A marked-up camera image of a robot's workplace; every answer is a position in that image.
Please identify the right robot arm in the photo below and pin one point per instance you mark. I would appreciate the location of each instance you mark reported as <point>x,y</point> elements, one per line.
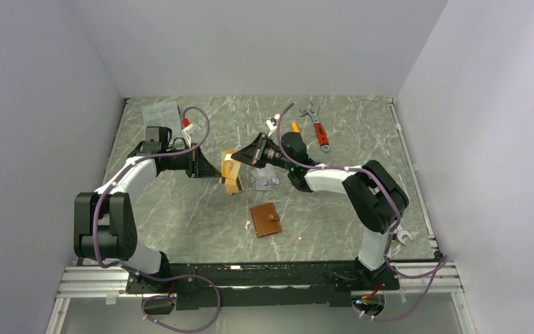
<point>379,202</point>

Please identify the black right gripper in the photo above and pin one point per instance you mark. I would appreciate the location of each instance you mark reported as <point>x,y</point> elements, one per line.
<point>253,154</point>

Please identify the gold VIP card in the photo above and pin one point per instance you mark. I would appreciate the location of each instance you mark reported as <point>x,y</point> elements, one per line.
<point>229,166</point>

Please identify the orange handle screwdriver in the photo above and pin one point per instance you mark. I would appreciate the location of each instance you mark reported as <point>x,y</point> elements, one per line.
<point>295,127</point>

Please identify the silver combination wrench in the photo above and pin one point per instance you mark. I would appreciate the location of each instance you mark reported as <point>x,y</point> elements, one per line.
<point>402,235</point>

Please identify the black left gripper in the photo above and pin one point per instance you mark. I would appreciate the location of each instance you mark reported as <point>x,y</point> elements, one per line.
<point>199,166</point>

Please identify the gold card stack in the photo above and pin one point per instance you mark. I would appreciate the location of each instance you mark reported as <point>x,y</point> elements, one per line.
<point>233,186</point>

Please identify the clear plastic parts box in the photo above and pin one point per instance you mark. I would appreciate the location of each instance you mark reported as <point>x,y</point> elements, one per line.
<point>164,114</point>

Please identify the red adjustable wrench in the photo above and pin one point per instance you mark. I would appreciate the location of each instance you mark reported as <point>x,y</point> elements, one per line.
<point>313,112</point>

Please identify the black aluminium base frame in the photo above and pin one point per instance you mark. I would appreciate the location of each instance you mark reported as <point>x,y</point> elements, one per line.
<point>204,285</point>

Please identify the brown leather card holder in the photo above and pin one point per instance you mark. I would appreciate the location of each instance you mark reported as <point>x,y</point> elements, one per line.
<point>266,220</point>

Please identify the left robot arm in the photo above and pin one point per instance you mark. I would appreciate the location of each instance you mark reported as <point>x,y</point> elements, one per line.
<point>104,223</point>

